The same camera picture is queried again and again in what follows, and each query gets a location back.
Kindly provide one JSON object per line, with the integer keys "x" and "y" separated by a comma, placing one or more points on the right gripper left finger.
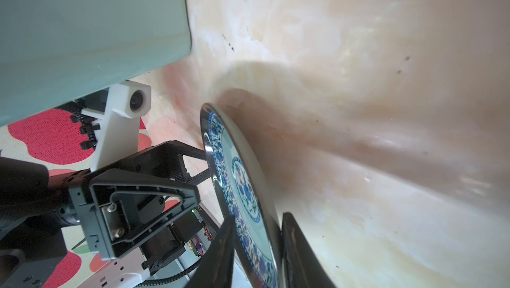
{"x": 216, "y": 266}

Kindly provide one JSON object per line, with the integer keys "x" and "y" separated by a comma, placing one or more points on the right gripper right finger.
{"x": 301, "y": 266}

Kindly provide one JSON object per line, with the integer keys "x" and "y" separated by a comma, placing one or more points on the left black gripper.
{"x": 127, "y": 205}

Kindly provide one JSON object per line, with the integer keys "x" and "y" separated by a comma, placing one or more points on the teal patterned small plate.
{"x": 242, "y": 192}

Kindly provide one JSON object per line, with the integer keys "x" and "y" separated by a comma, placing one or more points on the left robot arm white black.
{"x": 71, "y": 263}

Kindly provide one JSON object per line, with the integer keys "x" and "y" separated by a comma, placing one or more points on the mint green plastic bin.
{"x": 55, "y": 51}

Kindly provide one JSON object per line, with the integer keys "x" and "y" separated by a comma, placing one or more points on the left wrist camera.
{"x": 116, "y": 111}

